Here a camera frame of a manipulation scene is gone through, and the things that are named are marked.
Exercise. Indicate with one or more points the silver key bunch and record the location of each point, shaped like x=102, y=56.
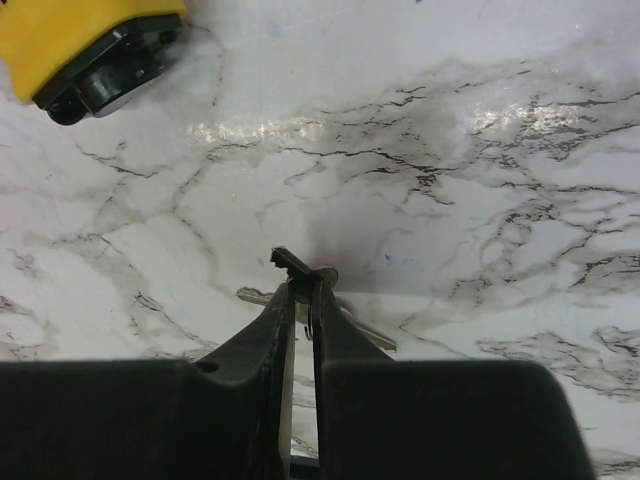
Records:
x=311, y=286

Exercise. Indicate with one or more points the yellow padlock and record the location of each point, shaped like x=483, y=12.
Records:
x=74, y=59

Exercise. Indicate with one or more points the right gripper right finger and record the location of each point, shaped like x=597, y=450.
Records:
x=345, y=365

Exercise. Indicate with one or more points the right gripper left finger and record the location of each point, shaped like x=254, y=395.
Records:
x=250, y=405

